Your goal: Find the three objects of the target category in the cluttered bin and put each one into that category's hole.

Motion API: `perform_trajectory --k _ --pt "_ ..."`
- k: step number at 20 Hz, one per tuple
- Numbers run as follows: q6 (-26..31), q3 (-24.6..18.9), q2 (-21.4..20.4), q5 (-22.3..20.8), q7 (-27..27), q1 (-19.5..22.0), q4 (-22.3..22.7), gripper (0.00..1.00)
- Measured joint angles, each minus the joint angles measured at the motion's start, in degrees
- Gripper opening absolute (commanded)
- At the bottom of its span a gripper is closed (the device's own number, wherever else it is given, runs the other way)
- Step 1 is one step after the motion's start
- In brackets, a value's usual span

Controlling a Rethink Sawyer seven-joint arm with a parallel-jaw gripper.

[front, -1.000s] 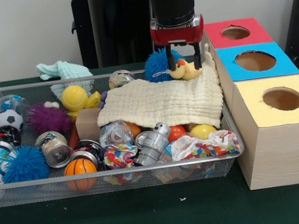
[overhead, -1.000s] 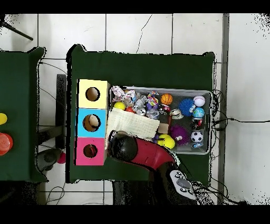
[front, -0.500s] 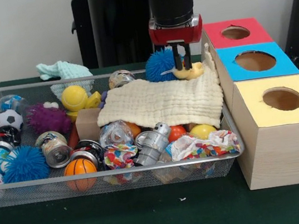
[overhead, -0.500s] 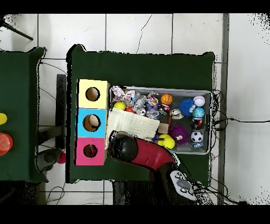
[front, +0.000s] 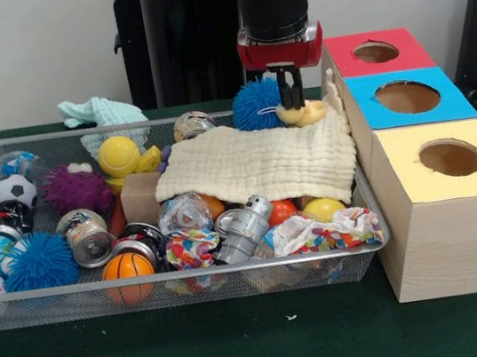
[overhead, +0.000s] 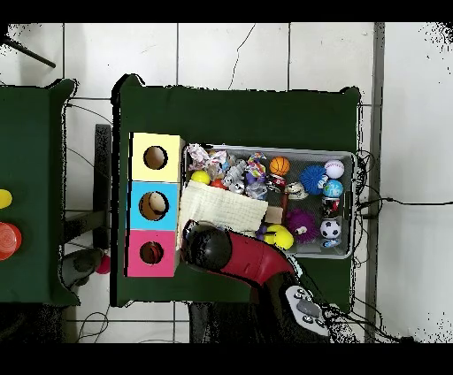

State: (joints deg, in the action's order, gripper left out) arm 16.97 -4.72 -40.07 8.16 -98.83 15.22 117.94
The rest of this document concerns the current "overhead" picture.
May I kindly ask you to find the blue spiky ball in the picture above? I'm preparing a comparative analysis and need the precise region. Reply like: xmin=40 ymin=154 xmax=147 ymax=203
xmin=299 ymin=165 xmax=329 ymax=195

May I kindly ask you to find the small soccer ball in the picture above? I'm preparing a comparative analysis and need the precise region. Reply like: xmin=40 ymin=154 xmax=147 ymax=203
xmin=319 ymin=218 xmax=342 ymax=240

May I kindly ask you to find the orange round object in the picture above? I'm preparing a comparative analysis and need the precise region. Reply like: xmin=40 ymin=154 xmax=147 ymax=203
xmin=0 ymin=221 xmax=23 ymax=262

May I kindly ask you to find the small white baseball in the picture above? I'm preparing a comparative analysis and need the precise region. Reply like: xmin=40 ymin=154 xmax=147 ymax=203
xmin=324 ymin=159 xmax=345 ymax=180

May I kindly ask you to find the cream muslin cloth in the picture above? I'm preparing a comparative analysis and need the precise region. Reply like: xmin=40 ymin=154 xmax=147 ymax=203
xmin=177 ymin=179 xmax=269 ymax=236

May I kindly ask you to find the silver mesh bin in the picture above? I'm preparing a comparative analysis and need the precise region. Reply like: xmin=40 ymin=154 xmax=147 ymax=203
xmin=179 ymin=142 xmax=357 ymax=259

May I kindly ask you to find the orange striped tiger plush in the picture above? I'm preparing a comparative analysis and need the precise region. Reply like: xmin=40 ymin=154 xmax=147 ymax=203
xmin=141 ymin=242 xmax=163 ymax=264

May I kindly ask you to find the black rod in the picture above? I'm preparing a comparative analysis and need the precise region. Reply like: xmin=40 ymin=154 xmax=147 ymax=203
xmin=0 ymin=34 xmax=57 ymax=69

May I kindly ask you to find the dark green table cloth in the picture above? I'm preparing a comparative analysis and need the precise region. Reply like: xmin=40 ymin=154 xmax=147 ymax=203
xmin=0 ymin=78 xmax=81 ymax=307
xmin=111 ymin=73 xmax=362 ymax=312

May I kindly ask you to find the purple knobbly toy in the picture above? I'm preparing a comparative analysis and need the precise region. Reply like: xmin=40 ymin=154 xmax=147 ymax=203
xmin=285 ymin=208 xmax=319 ymax=244

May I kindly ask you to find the globe print ball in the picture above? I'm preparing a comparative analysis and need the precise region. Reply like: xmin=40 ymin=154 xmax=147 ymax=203
xmin=322 ymin=179 xmax=344 ymax=198

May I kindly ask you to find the long black cable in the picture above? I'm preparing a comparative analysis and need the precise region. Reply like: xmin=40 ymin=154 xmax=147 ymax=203
xmin=357 ymin=196 xmax=453 ymax=207

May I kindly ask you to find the small orange basketball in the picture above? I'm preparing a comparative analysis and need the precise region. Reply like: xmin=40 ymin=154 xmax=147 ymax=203
xmin=269 ymin=156 xmax=291 ymax=177

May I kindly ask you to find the grey rounded object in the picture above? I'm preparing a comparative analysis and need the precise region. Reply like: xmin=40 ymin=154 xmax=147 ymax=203
xmin=61 ymin=248 xmax=105 ymax=287

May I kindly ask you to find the wooden box with three holes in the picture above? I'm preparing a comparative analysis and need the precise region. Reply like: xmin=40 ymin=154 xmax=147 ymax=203
xmin=123 ymin=132 xmax=186 ymax=279

